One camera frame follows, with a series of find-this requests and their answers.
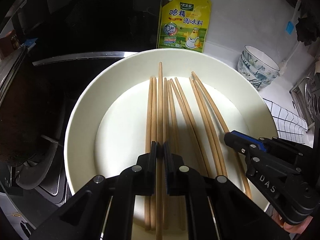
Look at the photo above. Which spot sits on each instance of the blue silicone brush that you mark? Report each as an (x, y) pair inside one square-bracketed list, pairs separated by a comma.
[(291, 24)]

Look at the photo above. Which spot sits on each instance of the white black grid cloth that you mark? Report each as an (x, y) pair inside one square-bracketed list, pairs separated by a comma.
[(289, 125)]

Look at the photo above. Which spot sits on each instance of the pot with glass lid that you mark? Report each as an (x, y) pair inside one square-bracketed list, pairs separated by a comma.
[(22, 107)]

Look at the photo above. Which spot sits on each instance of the person's right hand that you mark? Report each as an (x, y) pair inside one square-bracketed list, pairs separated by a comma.
[(297, 229)]

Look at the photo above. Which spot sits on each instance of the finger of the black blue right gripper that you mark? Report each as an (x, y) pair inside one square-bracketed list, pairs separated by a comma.
[(242, 143)]

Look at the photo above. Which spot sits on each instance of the yellow seasoning pouch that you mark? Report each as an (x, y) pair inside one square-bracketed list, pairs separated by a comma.
[(184, 24)]

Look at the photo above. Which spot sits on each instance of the stainless steel dish rack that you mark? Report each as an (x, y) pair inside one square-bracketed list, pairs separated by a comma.
[(301, 95)]

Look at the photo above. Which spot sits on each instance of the large cream round basin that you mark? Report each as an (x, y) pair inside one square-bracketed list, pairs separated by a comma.
[(107, 128)]

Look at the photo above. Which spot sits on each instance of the stacked blue floral bowls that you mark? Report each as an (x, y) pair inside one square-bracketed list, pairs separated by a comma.
[(257, 67)]

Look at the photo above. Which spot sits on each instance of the black hanging cloth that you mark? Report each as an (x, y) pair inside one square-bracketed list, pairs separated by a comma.
[(307, 27)]

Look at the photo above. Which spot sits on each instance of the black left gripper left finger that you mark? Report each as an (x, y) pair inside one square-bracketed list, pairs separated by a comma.
[(140, 179)]

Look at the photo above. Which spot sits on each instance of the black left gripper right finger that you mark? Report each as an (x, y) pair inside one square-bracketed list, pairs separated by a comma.
[(180, 179)]

